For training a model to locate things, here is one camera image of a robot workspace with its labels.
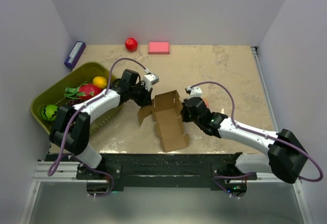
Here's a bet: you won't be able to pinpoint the toy ice cream cone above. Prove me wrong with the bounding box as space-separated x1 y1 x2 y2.
203 98 209 107

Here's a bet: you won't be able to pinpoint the pink box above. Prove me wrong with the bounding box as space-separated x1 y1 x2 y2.
148 42 170 55

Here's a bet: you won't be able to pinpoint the toy watermelon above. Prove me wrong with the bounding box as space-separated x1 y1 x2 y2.
41 104 59 122

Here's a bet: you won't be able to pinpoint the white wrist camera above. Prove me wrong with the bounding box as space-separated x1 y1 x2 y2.
185 86 202 99
143 73 159 91

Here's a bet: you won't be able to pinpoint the brown cardboard box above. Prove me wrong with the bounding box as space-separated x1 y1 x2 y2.
137 90 190 152

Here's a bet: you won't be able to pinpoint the olive green basket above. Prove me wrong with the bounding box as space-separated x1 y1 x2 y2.
30 62 109 134

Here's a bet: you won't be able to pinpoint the purple box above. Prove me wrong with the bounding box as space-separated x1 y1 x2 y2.
64 41 86 70

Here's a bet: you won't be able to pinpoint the purple grapes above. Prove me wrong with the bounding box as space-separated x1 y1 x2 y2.
66 99 84 106

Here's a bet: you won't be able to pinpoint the red dragon fruit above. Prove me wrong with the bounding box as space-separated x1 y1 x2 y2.
64 83 102 100

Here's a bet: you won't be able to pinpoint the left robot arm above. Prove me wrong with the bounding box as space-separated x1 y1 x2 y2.
49 69 159 179

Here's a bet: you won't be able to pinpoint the black base frame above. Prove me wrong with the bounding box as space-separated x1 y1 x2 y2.
77 152 257 196

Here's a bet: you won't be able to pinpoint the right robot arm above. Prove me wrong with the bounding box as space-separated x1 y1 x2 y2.
180 97 307 184

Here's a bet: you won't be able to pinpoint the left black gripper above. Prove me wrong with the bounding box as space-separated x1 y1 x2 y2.
129 82 153 107

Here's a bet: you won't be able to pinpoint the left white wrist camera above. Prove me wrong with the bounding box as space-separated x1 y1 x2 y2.
143 73 159 91

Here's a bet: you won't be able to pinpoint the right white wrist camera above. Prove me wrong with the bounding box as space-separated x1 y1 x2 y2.
185 86 202 99

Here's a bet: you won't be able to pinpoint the red apple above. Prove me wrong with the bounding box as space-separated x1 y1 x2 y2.
125 38 138 52

